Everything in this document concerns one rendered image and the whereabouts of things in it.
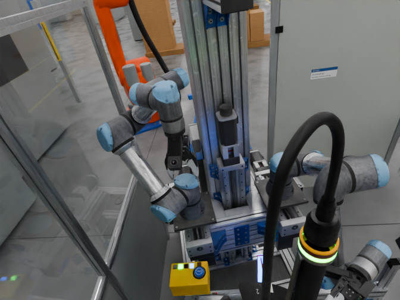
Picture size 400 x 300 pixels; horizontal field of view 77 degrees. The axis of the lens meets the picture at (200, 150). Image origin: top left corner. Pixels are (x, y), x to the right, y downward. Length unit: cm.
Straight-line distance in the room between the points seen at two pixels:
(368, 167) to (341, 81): 148
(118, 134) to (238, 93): 58
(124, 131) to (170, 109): 44
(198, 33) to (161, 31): 725
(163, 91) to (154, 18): 758
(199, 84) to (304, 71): 125
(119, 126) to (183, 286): 72
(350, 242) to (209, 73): 201
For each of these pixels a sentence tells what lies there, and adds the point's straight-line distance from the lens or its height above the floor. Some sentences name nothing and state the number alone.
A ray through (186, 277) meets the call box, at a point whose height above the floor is 107.
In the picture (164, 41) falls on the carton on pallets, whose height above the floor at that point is 38.
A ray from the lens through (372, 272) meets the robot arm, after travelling 109.
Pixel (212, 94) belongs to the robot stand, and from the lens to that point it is 119.
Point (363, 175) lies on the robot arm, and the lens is 98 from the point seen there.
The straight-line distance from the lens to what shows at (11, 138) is 90.
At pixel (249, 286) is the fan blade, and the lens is 100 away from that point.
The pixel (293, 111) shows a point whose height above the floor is 97.
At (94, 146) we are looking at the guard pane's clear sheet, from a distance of 133.
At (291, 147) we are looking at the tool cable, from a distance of 18.
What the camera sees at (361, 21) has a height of 163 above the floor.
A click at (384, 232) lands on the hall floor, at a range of 283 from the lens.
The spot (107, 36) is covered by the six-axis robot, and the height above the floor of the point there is 145.
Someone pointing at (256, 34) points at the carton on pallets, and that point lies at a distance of 797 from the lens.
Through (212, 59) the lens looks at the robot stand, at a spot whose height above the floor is 177.
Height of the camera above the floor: 210
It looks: 36 degrees down
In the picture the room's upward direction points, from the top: 10 degrees counter-clockwise
